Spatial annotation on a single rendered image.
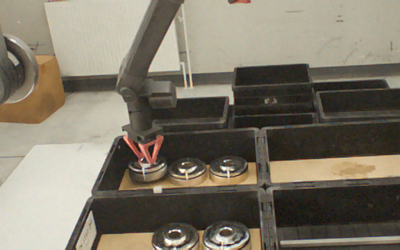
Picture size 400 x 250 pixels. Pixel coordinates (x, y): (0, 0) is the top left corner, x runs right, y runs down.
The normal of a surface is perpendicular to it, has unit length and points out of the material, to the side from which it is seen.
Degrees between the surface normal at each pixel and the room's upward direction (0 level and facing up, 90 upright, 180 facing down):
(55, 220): 0
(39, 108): 91
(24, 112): 91
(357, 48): 90
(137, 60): 116
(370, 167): 0
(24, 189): 0
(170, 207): 90
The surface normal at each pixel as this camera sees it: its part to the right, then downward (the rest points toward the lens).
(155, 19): -0.10, 0.82
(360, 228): -0.10, -0.90
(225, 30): -0.11, 0.44
